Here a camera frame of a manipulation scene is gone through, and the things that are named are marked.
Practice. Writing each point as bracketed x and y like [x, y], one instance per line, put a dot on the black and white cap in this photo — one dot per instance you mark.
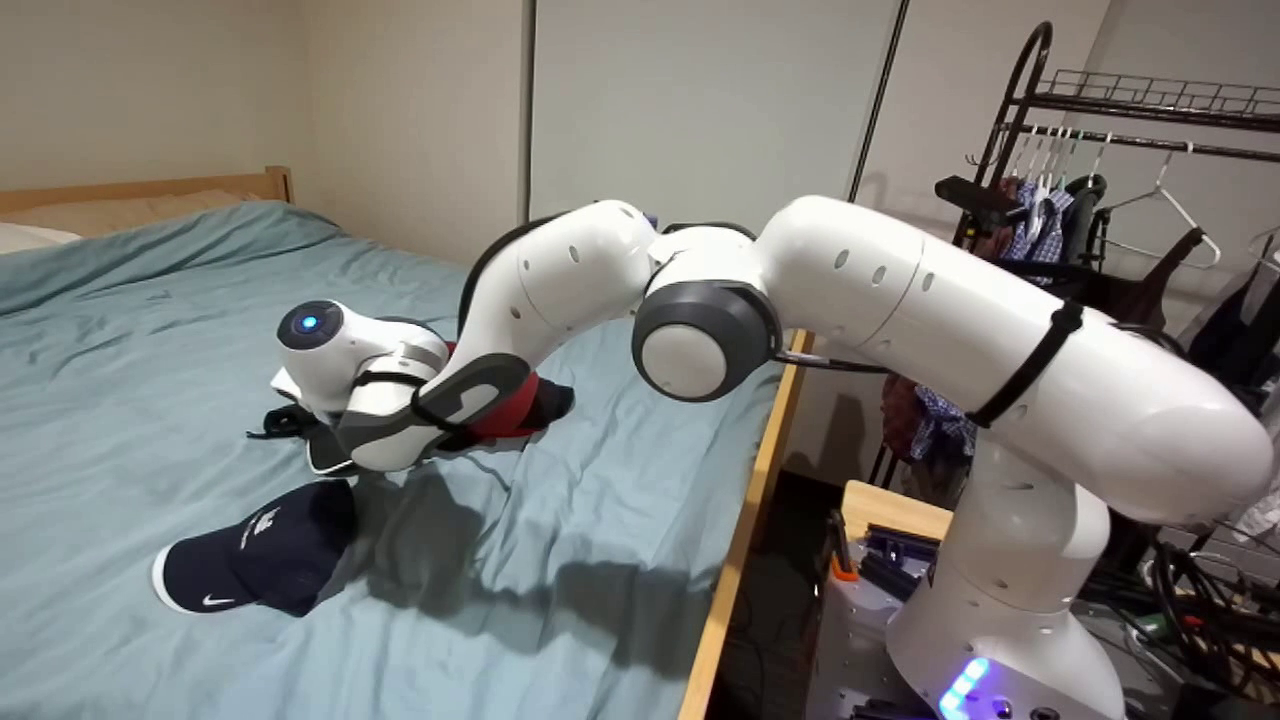
[285, 433]

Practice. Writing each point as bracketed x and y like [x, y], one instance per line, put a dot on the light blue bed sheet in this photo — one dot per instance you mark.
[133, 362]

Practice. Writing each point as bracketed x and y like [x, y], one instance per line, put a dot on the wooden bed frame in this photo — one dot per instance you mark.
[741, 544]

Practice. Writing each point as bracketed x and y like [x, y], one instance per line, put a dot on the white clothes hanger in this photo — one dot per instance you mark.
[1173, 206]

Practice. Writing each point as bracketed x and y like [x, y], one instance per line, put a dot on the small wooden box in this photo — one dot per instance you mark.
[886, 507]

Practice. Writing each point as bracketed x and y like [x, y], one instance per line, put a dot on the black metal clothes rack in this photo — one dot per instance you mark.
[1024, 95]

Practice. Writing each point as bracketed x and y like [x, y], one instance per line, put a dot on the white pillow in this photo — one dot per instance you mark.
[25, 236]

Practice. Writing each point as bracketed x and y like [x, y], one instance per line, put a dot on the grey perforated robot table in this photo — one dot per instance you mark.
[853, 641]

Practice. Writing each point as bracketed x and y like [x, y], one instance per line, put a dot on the red cap with black brim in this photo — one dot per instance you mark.
[526, 406]

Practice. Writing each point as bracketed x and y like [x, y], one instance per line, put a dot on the red plaid hanging garment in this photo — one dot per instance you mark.
[900, 412]

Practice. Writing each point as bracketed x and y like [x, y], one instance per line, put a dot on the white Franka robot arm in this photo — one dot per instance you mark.
[932, 306]

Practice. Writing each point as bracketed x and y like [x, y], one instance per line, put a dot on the navy cap with white logo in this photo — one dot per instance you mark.
[275, 553]

